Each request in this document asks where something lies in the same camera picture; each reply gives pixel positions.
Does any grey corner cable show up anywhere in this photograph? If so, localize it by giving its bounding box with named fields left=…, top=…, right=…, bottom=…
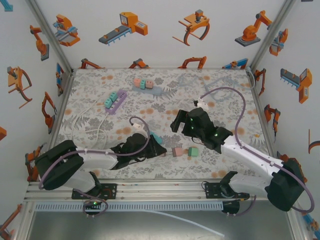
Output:
left=245, top=65, right=256, bottom=89

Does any purple power strip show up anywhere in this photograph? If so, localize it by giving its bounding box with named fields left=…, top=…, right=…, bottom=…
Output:
left=104, top=88, right=128, bottom=116

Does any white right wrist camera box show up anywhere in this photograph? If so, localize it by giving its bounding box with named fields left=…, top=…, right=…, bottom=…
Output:
left=193, top=99, right=210, bottom=111

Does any aluminium frame post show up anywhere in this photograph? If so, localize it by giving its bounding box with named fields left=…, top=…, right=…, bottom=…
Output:
left=249, top=0, right=298, bottom=72
left=24, top=0, right=75, bottom=76

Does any white slotted cable duct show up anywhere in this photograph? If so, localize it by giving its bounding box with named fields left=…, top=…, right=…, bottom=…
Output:
left=34, top=201, right=224, bottom=212

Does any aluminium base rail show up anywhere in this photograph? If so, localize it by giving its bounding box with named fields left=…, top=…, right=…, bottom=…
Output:
left=23, top=177, right=297, bottom=204

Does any aluminium side rail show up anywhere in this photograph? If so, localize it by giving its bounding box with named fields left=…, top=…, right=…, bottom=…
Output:
left=248, top=68, right=285, bottom=163
left=47, top=69, right=76, bottom=151

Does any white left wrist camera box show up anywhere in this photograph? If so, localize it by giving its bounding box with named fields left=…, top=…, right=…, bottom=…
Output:
left=131, top=121, right=146, bottom=134

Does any white plastic tube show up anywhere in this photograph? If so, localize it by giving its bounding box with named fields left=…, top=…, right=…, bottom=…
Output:
left=139, top=209, right=226, bottom=238

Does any floral tablecloth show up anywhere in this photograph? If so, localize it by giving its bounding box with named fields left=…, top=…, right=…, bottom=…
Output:
left=49, top=67, right=279, bottom=181

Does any controller board with green light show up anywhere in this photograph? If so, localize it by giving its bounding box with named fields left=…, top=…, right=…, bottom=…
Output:
left=83, top=199, right=106, bottom=219

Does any green charger plug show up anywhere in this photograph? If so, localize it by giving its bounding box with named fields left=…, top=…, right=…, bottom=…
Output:
left=187, top=146, right=200, bottom=158

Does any teal triangular power strip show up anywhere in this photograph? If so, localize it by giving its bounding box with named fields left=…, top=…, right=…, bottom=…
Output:
left=149, top=133, right=164, bottom=146

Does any blue-grey power strip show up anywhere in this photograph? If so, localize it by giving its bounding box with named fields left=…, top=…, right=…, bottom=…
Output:
left=131, top=84, right=164, bottom=97

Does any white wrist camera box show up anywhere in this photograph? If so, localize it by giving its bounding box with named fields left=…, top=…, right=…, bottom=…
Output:
left=193, top=99, right=210, bottom=111
left=131, top=121, right=146, bottom=134

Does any black controller box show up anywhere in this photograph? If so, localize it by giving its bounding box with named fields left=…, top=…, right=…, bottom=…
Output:
left=221, top=200, right=241, bottom=218

